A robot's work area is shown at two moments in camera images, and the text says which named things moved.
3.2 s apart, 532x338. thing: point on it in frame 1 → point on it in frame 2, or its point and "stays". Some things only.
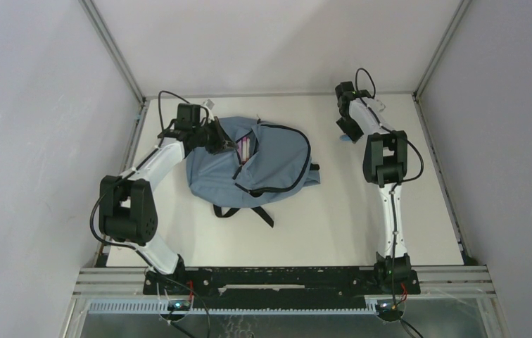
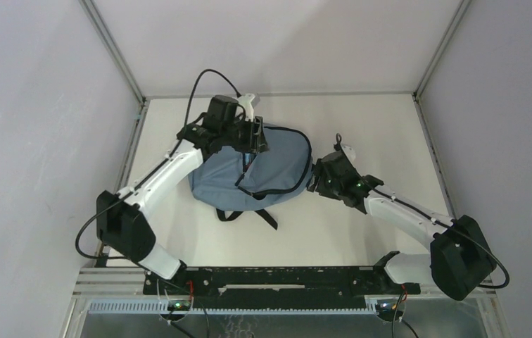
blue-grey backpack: [279, 166] stays
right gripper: [355, 133] → [317, 171]
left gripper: [223, 141] → [255, 141]
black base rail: [280, 288] stays
